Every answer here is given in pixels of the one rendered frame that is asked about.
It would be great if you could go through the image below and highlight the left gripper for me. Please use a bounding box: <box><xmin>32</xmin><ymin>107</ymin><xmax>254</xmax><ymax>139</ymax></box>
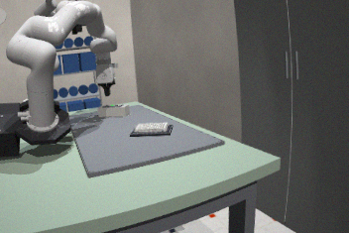
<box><xmin>72</xmin><ymin>25</ymin><xmax>82</xmax><ymax>35</ymax></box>

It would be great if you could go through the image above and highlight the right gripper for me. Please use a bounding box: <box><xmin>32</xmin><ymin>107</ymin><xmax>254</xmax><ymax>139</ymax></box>
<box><xmin>96</xmin><ymin>63</ymin><xmax>115</xmax><ymax>96</ymax></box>

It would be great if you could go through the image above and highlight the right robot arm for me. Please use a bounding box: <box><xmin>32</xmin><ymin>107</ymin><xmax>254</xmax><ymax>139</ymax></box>
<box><xmin>6</xmin><ymin>1</ymin><xmax>117</xmax><ymax>132</ymax></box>

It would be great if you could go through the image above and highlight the grey operator panel with four keys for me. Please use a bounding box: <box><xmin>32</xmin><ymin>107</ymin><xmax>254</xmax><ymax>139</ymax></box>
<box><xmin>97</xmin><ymin>104</ymin><xmax>131</xmax><ymax>117</ymax></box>

